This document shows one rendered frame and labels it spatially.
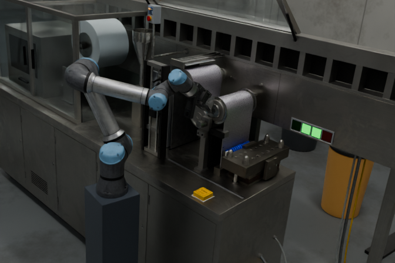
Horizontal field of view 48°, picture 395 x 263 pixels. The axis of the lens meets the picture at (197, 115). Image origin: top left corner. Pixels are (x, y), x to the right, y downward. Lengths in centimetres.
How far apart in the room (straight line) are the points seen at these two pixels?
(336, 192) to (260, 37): 181
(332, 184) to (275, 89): 158
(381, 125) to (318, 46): 48
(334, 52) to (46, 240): 235
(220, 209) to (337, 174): 183
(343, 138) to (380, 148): 19
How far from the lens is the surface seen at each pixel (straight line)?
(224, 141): 235
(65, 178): 323
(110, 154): 209
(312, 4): 554
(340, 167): 376
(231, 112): 232
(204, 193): 219
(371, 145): 227
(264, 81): 250
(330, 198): 393
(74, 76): 203
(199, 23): 276
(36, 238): 350
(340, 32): 531
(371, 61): 219
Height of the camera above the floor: 205
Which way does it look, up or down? 21 degrees down
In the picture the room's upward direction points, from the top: 4 degrees clockwise
